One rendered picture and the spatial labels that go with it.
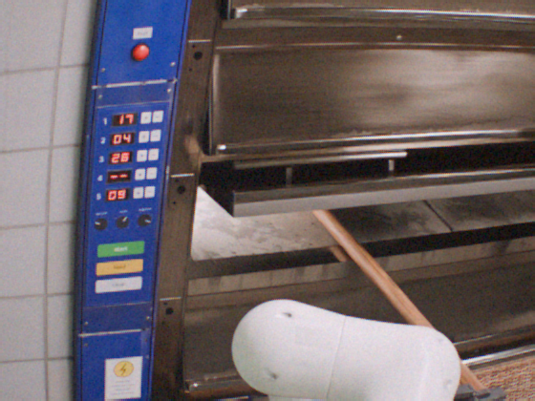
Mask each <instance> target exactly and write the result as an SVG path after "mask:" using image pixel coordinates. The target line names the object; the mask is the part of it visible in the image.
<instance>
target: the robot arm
mask: <svg viewBox="0 0 535 401"><path fill-rule="evenodd" d="M232 354H233V360H234V363H235V366H236V369H237V371H238V372H239V373H240V375H241V376H242V378H244V379H245V380H246V381H247V382H248V383H249V385H250V386H251V387H253V388H254V389H256V390H258V391H260V392H262V393H265V394H268V396H269V400H270V401H497V400H501V399H505V398H506V392H504V391H503V389H502V387H496V388H492V389H483V390H475V389H474V388H473V387H472V386H471V383H469V384H466V385H459V382H460V360H459V358H458V357H459V356H458V354H457V352H456V350H455V348H454V347H453V344H452V343H450V342H449V340H448V339H447V338H445V337H444V335H443V334H441V333H440V332H438V331H436V330H432V329H430V328H428V327H420V326H404V325H397V324H391V323H384V322H381V323H378V322H373V321H368V320H363V319H358V318H354V317H348V316H344V315H341V314H337V313H334V312H331V311H327V310H325V309H321V308H318V307H315V306H309V305H305V304H302V303H299V302H294V301H291V300H275V301H270V302H265V303H263V304H260V305H258V306H256V308H254V309H253V310H251V311H250V312H249V313H248V314H247V315H246V316H245V317H244V318H243V320H242V321H241V322H240V324H239V325H238V327H237V329H236V331H235V334H234V338H233V343H232Z"/></svg>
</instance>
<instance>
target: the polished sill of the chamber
mask: <svg viewBox="0 0 535 401"><path fill-rule="evenodd" d="M360 244H361V245H362V246H363V247H364V248H365V249H366V252H367V253H368V254H369V255H370V256H371V257H373V258H374V260H375V261H376V262H377V263H378V264H379V265H380V266H381V267H382V268H383V270H384V272H385V273H387V271H395V270H403V269H411V268H419V267H425V266H427V265H435V264H450V263H458V262H460V261H466V260H474V259H481V258H489V257H496V255H503V254H511V253H519V252H526V251H532V250H533V249H535V222H524V223H516V224H509V225H500V226H491V227H484V228H475V229H466V230H458V232H450V233H441V234H432V235H423V236H414V237H405V238H396V240H387V241H377V242H368V243H360ZM362 275H366V274H365V273H364V271H363V270H362V269H361V268H360V267H359V266H358V263H357V262H356V261H355V260H354V259H353V258H351V256H350V255H349V254H348V253H347V252H346V251H345V250H344V248H343V246H342V245H341V244H340V245H331V247H322V248H312V249H302V250H292V251H283V252H273V253H264V254H254V255H245V256H235V257H225V258H216V259H206V260H197V261H190V265H189V273H188V281H187V290H186V296H190V295H199V294H206V293H214V294H216V292H218V293H224V292H232V291H242V290H250V289H259V288H267V286H276V285H292V284H302V283H310V282H319V281H327V280H335V279H345V277H352V276H362Z"/></svg>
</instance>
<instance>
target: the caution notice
mask: <svg viewBox="0 0 535 401"><path fill-rule="evenodd" d="M141 366H142V361H141V357H129V358H123V359H117V358H116V359H109V360H106V374H105V379H106V387H105V393H106V398H105V401H106V400H112V399H123V398H130V397H132V398H136V397H139V394H140V385H141V380H140V375H141Z"/></svg>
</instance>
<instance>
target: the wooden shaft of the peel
mask: <svg viewBox="0 0 535 401"><path fill-rule="evenodd" d="M311 212H312V213H313V214H314V215H315V216H316V218H317V219H318V220H319V221H321V222H322V223H323V224H324V226H325V227H326V228H327V229H328V230H329V231H330V234H331V235H332V236H333V237H335V238H336V239H337V241H338V242H339V243H340V244H341V245H342V246H343V248H344V250H345V251H346V252H347V253H348V254H349V255H350V256H351V258H353V259H354V260H355V261H356V262H357V263H358V266H359V267H360V268H361V269H362V270H363V271H364V273H365V274H366V275H367V276H368V277H369V278H370V279H371V281H372V282H373V283H374V284H375V285H376V286H377V288H378V290H379V291H380V292H381V293H382V294H383V295H384V297H385V298H386V299H387V300H388V301H389V302H390V303H391V305H392V306H393V307H394V308H395V309H396V311H397V312H398V313H399V314H400V315H401V316H402V317H403V319H404V320H405V321H406V322H407V323H408V324H409V325H410V326H420V327H428V328H430V329H432V330H434V329H433V328H432V327H431V326H430V323H429V322H428V321H427V320H426V319H425V318H424V317H423V315H422V314H421V313H420V312H419V311H418V310H417V309H416V308H415V306H414V305H413V304H412V303H411V301H410V300H409V299H408V297H407V296H406V295H405V294H404V293H403V292H402V291H401V290H400V289H399V287H398V286H397V285H396V284H395V283H394V282H393V281H392V280H391V278H390V277H389V276H388V275H387V274H386V273H385V272H384V270H383V268H382V267H381V266H380V265H379V264H378V263H377V262H376V261H375V259H374V258H373V257H371V256H370V255H369V254H368V253H367V252H366V249H365V248H364V247H363V246H362V245H361V244H360V243H359V242H358V241H357V239H356V238H355V237H354V236H353V235H352V233H351V232H350V230H348V229H347V228H346V227H345V226H344V225H343V224H342V223H341V222H340V220H339V219H338V218H337V217H336V216H335V215H334V214H333V213H332V212H331V210H330V209H327V210H316V211H311ZM458 358H459V357H458ZM459 360H460V385H466V384H469V383H471V386H472V387H473V388H474V389H475V390H483V389H485V387H484V386H483V385H482V383H481V382H480V381H479V380H478V379H477V377H476V376H475V375H474V374H473V373H472V372H471V370H470V369H468V368H467V366H466V365H465V364H464V363H463V362H462V361H461V359H460V358H459Z"/></svg>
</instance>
